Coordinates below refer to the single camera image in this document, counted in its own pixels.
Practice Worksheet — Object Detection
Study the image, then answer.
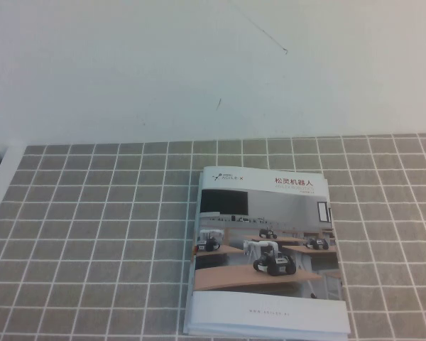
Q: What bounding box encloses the grey checked tablecloth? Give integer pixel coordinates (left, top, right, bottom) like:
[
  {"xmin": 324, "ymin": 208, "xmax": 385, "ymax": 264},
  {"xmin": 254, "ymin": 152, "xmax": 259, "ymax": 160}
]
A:
[{"xmin": 0, "ymin": 133, "xmax": 426, "ymax": 341}]

